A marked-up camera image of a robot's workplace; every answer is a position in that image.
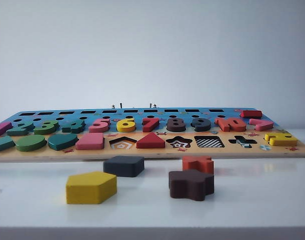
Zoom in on red minus sign piece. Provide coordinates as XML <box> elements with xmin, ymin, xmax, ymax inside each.
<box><xmin>240</xmin><ymin>110</ymin><xmax>263</xmax><ymax>119</ymax></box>

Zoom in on yellow number six piece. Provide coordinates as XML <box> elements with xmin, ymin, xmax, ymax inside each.
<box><xmin>116</xmin><ymin>117</ymin><xmax>137</xmax><ymax>133</ymax></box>

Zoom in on green number three piece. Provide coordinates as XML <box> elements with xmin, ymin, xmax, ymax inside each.
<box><xmin>33</xmin><ymin>119</ymin><xmax>60</xmax><ymax>135</ymax></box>

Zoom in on dark grey number nine piece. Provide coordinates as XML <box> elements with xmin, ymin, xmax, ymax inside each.
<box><xmin>190</xmin><ymin>117</ymin><xmax>212</xmax><ymax>133</ymax></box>

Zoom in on brown number eight piece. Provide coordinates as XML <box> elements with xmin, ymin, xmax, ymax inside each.
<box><xmin>166</xmin><ymin>117</ymin><xmax>186</xmax><ymax>133</ymax></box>

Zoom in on colourful wooden puzzle board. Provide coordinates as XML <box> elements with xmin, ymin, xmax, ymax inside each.
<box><xmin>0</xmin><ymin>107</ymin><xmax>305</xmax><ymax>163</ymax></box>

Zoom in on pink number one piece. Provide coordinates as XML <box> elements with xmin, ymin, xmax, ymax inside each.
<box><xmin>0</xmin><ymin>121</ymin><xmax>13</xmax><ymax>137</ymax></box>

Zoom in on orange cross block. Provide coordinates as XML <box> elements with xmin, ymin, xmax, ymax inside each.
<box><xmin>182</xmin><ymin>155</ymin><xmax>215</xmax><ymax>175</ymax></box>

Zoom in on teal parallelogram block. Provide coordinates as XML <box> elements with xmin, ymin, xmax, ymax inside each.
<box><xmin>0</xmin><ymin>135</ymin><xmax>16</xmax><ymax>153</ymax></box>

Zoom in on dark green number four piece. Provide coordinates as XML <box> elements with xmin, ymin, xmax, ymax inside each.
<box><xmin>61</xmin><ymin>119</ymin><xmax>86</xmax><ymax>134</ymax></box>

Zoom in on pink trapezoid block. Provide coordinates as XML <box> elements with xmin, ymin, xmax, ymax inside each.
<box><xmin>75</xmin><ymin>132</ymin><xmax>105</xmax><ymax>151</ymax></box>

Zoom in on teal number two piece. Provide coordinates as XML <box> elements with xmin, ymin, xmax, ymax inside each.
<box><xmin>6</xmin><ymin>120</ymin><xmax>35</xmax><ymax>137</ymax></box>

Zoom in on orange number ten piece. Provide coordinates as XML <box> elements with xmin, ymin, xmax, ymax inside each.
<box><xmin>214</xmin><ymin>117</ymin><xmax>248</xmax><ymax>133</ymax></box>

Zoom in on red triangle block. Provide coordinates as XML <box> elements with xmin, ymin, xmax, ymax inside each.
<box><xmin>136</xmin><ymin>131</ymin><xmax>166</xmax><ymax>149</ymax></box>

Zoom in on pink number five piece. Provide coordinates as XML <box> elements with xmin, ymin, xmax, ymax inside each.
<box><xmin>88</xmin><ymin>117</ymin><xmax>111</xmax><ymax>134</ymax></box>

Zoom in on yellow pentagon block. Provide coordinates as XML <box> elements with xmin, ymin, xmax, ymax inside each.
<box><xmin>65</xmin><ymin>171</ymin><xmax>118</xmax><ymax>205</ymax></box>

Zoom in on yellow equals sign piece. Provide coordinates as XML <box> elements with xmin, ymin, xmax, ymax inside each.
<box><xmin>264</xmin><ymin>132</ymin><xmax>299</xmax><ymax>147</ymax></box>

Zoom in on teal teardrop block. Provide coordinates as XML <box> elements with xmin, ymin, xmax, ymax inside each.
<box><xmin>47</xmin><ymin>133</ymin><xmax>79</xmax><ymax>152</ymax></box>

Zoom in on red number seven piece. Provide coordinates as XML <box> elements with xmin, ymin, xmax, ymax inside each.
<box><xmin>142</xmin><ymin>117</ymin><xmax>161</xmax><ymax>133</ymax></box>

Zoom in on pink angled sign piece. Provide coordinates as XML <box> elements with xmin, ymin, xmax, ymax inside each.
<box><xmin>248</xmin><ymin>118</ymin><xmax>273</xmax><ymax>132</ymax></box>

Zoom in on dark grey square block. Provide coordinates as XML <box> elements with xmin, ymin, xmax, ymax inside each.
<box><xmin>103</xmin><ymin>155</ymin><xmax>146</xmax><ymax>178</ymax></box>

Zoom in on green oval block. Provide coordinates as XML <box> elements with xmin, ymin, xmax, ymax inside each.
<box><xmin>15</xmin><ymin>134</ymin><xmax>47</xmax><ymax>152</ymax></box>

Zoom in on brown star block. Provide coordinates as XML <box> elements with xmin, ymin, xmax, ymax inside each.
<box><xmin>168</xmin><ymin>169</ymin><xmax>215</xmax><ymax>202</ymax></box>

